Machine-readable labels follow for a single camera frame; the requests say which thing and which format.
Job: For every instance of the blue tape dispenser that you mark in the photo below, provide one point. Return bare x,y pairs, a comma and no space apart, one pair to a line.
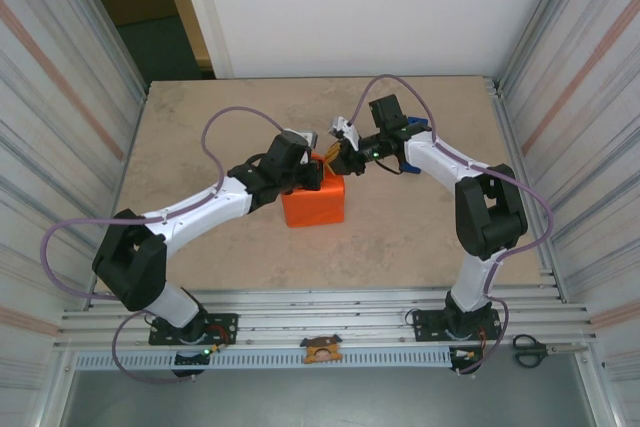
416,121

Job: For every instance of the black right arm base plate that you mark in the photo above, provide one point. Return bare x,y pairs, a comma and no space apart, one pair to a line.
425,327

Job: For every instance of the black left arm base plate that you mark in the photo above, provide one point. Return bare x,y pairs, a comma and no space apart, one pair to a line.
225,327

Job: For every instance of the orange wrapping paper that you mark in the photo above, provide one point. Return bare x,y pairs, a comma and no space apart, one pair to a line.
315,207

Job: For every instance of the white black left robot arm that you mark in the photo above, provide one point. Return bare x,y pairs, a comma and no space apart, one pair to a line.
200,204

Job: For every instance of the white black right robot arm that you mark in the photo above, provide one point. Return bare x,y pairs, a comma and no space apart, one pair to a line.
440,162

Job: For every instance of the black controller board green light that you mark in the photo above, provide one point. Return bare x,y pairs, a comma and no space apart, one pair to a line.
190,359

